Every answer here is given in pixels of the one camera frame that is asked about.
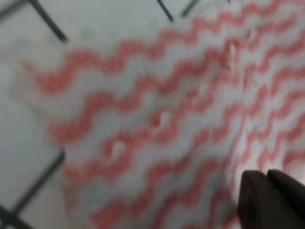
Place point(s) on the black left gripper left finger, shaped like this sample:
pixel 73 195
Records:
pixel 261 205

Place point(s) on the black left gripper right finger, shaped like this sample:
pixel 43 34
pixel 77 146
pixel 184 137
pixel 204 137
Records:
pixel 292 190

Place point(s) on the pink wavy striped towel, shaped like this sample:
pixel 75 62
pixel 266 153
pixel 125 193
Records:
pixel 157 129

